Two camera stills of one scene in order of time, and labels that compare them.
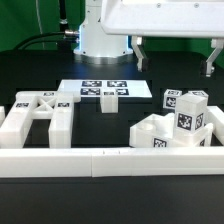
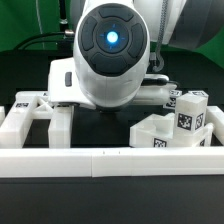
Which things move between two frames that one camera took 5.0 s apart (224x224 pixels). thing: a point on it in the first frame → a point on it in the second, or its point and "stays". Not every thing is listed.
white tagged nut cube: x=170 y=98 stays
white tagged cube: x=190 y=111 stays
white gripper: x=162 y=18 → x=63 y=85
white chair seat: x=159 y=131 stays
